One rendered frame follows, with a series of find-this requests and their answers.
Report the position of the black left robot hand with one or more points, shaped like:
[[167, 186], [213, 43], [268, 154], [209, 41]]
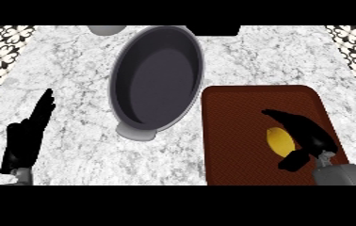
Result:
[[28, 132]]

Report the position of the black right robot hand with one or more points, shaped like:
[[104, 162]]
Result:
[[306, 132]]

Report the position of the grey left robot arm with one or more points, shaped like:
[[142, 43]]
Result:
[[21, 176]]

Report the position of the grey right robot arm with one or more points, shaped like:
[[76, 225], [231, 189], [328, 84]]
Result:
[[334, 171]]

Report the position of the yellow lemon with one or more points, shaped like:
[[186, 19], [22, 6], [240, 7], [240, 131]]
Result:
[[279, 141]]

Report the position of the brown rectangular tray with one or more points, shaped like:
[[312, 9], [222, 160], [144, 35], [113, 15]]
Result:
[[237, 135]]

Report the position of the dark grey oval pot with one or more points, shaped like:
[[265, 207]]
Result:
[[155, 79]]

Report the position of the grey rounded object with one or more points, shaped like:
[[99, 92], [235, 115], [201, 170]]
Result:
[[107, 30]]

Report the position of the black appliance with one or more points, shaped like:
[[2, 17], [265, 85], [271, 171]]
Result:
[[216, 30]]

